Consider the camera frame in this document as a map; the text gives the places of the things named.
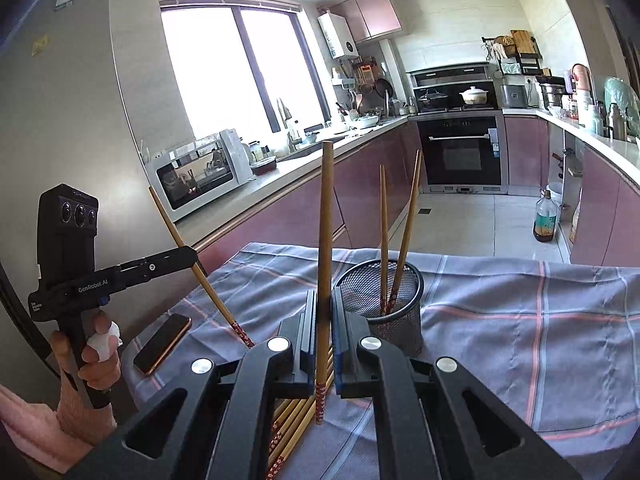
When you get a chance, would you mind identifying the pink wall cabinet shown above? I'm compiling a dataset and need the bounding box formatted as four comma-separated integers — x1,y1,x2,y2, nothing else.
327,0,403,45

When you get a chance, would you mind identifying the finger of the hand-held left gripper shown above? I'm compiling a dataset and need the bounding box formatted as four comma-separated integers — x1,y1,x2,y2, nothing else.
106,245,200,291

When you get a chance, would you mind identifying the cooking oil bottle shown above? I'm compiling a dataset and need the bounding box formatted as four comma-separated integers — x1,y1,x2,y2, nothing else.
532,189,558,243

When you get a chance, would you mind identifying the person's left hand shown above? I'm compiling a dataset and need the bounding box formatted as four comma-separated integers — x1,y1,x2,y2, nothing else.
49,309,123,446

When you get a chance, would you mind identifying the grey plaid tablecloth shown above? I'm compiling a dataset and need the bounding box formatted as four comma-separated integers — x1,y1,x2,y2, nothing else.
120,242,640,480

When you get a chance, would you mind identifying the steel steamer pot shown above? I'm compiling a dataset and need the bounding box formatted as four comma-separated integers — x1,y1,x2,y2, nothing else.
540,84,566,108

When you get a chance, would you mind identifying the steel range hood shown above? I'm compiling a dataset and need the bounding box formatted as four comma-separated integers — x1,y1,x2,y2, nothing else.
409,64,493,86

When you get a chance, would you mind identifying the white casserole pot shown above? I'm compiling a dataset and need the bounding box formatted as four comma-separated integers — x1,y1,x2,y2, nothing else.
459,86,490,106

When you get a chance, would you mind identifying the steel kitchen faucet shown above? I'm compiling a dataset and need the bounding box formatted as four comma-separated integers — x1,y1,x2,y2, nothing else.
277,97,301,153

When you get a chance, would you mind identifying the black lidded wok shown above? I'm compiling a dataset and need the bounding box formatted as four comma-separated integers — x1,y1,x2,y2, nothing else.
416,88,451,112

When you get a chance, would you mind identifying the kitchen window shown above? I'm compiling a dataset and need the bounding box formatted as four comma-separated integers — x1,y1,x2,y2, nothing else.
159,0,333,143

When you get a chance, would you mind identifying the person's left forearm pink sleeve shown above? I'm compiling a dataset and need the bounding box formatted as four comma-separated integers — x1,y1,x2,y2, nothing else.
0,385,96,476

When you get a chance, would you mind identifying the dark thermos flask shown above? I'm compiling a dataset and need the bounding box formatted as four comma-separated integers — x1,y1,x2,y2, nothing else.
607,102,628,140

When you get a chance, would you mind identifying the black built-in oven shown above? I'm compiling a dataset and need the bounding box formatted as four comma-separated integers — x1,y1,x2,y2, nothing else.
416,116,505,193

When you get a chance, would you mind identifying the white water heater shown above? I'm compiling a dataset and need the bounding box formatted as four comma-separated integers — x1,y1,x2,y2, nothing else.
317,11,359,59

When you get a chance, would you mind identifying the bunch of wooden chopsticks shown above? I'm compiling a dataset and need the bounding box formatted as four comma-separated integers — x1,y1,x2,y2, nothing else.
267,340,336,471

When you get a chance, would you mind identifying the black smartphone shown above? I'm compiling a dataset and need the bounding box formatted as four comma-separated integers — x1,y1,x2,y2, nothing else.
133,313,193,375

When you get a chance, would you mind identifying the green covered fan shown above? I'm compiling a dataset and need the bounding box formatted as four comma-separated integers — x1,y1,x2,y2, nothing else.
605,77,640,141

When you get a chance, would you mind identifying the silver refrigerator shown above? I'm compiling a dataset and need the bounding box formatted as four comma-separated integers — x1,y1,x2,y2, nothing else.
0,0,151,376

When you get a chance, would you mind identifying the white finger bandage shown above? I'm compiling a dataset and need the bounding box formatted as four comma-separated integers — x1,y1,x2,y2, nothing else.
86,321,123,362

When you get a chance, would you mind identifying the pink base cabinets long run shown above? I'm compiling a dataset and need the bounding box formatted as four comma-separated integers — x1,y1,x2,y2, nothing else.
192,120,423,261

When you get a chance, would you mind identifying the pink base cabinets curved run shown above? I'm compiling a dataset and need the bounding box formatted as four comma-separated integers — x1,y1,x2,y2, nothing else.
502,115,640,267

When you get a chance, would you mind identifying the pink kettle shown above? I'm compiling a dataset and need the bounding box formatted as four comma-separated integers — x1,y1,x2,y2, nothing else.
570,63,593,121

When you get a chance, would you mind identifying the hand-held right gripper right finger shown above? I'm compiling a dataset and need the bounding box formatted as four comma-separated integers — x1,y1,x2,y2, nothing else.
331,287,583,480

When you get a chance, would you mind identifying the white countertop oven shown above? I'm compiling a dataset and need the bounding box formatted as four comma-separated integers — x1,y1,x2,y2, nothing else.
145,129,254,223

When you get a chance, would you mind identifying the black mesh holder cup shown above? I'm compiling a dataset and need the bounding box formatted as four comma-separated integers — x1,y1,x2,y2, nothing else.
334,259,425,357

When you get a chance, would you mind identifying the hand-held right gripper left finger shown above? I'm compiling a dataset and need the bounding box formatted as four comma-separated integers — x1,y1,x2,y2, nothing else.
65,290,318,480

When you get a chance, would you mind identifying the black storage rack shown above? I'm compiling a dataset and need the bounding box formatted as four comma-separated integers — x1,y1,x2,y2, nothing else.
481,30,543,78

